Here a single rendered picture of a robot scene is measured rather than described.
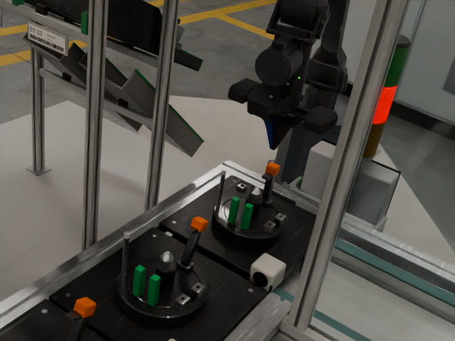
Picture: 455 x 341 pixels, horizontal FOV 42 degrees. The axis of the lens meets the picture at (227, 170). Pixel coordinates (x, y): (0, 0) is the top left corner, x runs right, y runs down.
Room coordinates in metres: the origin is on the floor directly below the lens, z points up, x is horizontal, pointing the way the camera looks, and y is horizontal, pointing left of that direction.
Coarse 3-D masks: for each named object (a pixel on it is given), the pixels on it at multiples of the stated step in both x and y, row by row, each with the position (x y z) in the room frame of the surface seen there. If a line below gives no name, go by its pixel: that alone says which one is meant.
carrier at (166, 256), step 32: (128, 256) 0.76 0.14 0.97; (160, 256) 0.69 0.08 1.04; (64, 288) 0.66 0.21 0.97; (96, 288) 0.68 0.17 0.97; (128, 288) 0.67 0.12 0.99; (160, 288) 0.68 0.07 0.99; (192, 288) 0.67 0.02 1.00; (224, 288) 0.73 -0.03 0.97; (256, 288) 0.74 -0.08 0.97; (96, 320) 0.61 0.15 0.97; (128, 320) 0.62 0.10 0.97; (160, 320) 0.62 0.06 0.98; (192, 320) 0.64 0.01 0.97; (224, 320) 0.66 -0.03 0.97
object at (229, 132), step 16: (176, 96) 1.66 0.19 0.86; (192, 112) 1.57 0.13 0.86; (208, 112) 1.58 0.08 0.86; (224, 112) 1.60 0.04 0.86; (240, 112) 1.62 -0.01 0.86; (144, 128) 1.42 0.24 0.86; (192, 128) 1.47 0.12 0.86; (208, 128) 1.49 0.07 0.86; (224, 128) 1.50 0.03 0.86; (240, 128) 1.52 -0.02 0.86; (256, 128) 1.54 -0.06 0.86; (208, 144) 1.39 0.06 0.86; (224, 144) 1.41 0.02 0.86; (240, 144) 1.42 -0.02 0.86; (256, 144) 1.44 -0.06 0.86; (192, 160) 1.29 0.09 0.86; (208, 160) 1.31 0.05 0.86; (224, 160) 1.32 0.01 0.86; (240, 160) 1.34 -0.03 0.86; (256, 160) 1.35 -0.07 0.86
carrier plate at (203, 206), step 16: (208, 192) 0.99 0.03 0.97; (224, 192) 1.00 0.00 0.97; (240, 192) 1.01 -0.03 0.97; (192, 208) 0.93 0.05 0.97; (208, 208) 0.94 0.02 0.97; (288, 208) 0.99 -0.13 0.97; (160, 224) 0.86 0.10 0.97; (176, 224) 0.87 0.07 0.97; (208, 224) 0.89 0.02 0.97; (288, 224) 0.93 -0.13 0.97; (304, 224) 0.94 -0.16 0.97; (208, 240) 0.84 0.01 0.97; (224, 240) 0.85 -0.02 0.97; (288, 240) 0.88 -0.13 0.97; (304, 240) 0.89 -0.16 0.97; (208, 256) 0.81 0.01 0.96; (224, 256) 0.80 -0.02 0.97; (240, 256) 0.81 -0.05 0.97; (256, 256) 0.82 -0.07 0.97; (288, 256) 0.83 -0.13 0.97; (240, 272) 0.78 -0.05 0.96; (288, 272) 0.81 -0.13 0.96
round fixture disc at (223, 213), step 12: (228, 204) 0.93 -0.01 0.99; (240, 204) 0.94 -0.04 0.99; (276, 204) 0.96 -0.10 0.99; (216, 216) 0.89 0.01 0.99; (240, 216) 0.90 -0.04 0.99; (264, 216) 0.92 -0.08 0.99; (216, 228) 0.88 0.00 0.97; (228, 228) 0.86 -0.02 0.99; (240, 228) 0.87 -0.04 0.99; (252, 228) 0.87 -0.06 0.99; (276, 228) 0.89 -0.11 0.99; (240, 240) 0.85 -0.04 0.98; (252, 240) 0.84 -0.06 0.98; (264, 240) 0.85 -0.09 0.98; (276, 240) 0.87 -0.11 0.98
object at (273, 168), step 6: (270, 162) 0.97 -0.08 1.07; (270, 168) 0.95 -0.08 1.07; (276, 168) 0.95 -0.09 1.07; (264, 174) 0.95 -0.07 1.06; (270, 174) 0.95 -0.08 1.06; (276, 174) 0.96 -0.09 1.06; (270, 180) 0.95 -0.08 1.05; (264, 186) 0.96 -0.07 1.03; (270, 186) 0.95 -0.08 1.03; (264, 192) 0.96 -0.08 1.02; (270, 192) 0.95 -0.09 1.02; (264, 198) 0.95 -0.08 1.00; (270, 198) 0.96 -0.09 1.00
